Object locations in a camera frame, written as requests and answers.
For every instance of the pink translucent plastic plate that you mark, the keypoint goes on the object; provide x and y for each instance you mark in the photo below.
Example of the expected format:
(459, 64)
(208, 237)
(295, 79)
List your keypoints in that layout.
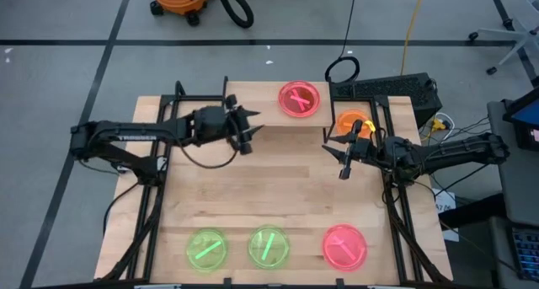
(288, 91)
(309, 108)
(353, 259)

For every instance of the white paper sheet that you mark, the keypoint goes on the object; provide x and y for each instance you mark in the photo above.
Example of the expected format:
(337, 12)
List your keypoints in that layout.
(444, 198)

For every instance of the yellow plug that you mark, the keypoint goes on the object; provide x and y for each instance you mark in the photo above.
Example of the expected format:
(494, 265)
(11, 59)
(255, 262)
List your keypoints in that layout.
(438, 124)

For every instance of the yellow tag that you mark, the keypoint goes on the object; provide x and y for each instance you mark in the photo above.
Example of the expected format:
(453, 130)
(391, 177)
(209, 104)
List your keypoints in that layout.
(369, 124)

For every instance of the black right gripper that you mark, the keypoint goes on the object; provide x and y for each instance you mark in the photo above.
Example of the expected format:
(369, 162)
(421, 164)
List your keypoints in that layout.
(368, 152)

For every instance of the green translucent plastic plate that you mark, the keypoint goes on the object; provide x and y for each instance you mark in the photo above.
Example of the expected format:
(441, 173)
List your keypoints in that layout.
(278, 255)
(198, 259)

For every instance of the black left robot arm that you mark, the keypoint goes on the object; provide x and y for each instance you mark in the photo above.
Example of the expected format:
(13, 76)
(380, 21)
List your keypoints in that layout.
(126, 133)

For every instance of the black metal rig frame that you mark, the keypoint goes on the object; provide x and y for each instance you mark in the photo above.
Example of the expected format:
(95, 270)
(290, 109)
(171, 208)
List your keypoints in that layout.
(172, 98)
(381, 100)

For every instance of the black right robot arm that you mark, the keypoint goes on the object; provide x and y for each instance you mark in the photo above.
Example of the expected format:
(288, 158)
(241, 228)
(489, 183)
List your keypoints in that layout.
(455, 152)

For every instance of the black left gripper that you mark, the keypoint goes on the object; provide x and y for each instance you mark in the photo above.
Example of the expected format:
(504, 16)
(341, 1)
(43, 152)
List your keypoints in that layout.
(215, 124)

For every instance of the black backlit keyboard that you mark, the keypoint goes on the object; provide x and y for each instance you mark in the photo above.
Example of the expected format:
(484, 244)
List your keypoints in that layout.
(528, 251)

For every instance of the orange translucent plastic plate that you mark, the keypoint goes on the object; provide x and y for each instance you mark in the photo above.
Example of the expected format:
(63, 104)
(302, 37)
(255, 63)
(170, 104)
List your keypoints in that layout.
(346, 120)

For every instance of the black monitor blue screen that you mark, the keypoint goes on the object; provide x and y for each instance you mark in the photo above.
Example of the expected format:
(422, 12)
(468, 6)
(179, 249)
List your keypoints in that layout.
(526, 116)

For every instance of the black computer case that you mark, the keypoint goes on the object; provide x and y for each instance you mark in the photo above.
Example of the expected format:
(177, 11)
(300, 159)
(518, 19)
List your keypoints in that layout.
(391, 89)

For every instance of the grey office chair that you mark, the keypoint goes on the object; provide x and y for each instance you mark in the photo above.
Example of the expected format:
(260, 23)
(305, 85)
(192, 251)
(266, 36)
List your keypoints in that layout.
(524, 38)

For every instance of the grey desk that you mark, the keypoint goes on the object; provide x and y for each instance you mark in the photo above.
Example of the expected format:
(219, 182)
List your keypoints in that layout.
(520, 188)

